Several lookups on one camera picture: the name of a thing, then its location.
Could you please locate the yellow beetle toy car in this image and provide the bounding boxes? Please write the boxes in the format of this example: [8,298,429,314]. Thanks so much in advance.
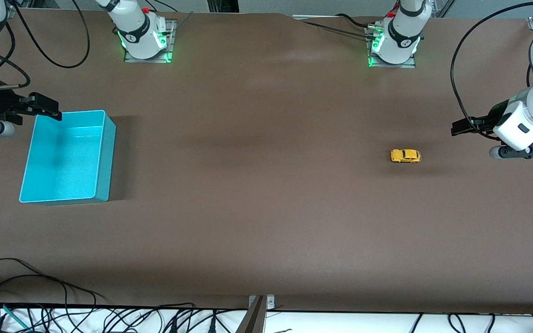
[390,148,422,164]

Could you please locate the turquoise plastic storage bin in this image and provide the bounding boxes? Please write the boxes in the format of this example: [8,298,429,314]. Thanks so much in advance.
[19,110,117,204]

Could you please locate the silver metal edge strip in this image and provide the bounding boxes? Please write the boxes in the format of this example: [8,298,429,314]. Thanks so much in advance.
[292,15,370,21]

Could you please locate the grey metal pole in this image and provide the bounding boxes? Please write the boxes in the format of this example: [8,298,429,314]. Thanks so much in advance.
[235,296,267,333]

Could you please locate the thin black right gripper cable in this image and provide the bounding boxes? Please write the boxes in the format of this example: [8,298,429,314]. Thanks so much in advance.
[0,21,31,89]

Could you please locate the black right arm cable loop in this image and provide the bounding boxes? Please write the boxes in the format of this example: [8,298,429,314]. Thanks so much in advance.
[10,0,91,69]

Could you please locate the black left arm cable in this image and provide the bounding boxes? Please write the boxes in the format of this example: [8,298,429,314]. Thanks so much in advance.
[450,0,533,139]

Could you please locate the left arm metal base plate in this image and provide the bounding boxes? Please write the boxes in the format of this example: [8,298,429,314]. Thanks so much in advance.
[365,25,417,69]

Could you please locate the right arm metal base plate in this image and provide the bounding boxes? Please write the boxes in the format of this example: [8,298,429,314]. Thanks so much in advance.
[124,19,177,64]

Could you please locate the long black floor cable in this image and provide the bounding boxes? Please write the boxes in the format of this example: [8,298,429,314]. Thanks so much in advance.
[0,258,107,306]
[0,275,98,333]

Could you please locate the thick black base cable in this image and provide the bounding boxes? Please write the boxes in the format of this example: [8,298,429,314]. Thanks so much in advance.
[335,13,371,28]

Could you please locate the teal cable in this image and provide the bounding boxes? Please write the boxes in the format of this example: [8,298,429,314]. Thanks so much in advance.
[0,301,30,330]

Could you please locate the small metal table bracket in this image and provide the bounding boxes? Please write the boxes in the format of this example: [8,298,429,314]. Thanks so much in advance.
[248,295,275,310]

